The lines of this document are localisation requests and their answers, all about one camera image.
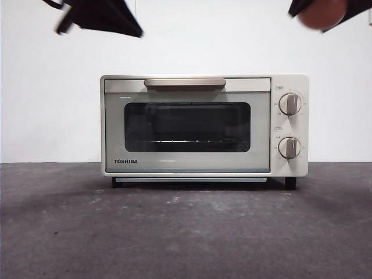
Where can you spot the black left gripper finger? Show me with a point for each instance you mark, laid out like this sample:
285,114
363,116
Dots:
64,21
107,16

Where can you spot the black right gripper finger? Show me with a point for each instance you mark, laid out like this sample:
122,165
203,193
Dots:
298,7
359,10

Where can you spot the brown egg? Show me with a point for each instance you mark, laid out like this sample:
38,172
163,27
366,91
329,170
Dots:
321,14

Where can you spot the cream temperature knob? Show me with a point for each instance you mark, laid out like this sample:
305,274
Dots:
289,104

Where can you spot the cream timer knob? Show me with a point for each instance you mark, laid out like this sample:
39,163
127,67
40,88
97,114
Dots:
289,148

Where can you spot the cream Toshiba toaster oven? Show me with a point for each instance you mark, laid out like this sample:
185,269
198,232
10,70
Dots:
289,170

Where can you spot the silver crumb tray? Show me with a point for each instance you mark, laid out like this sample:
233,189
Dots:
191,180

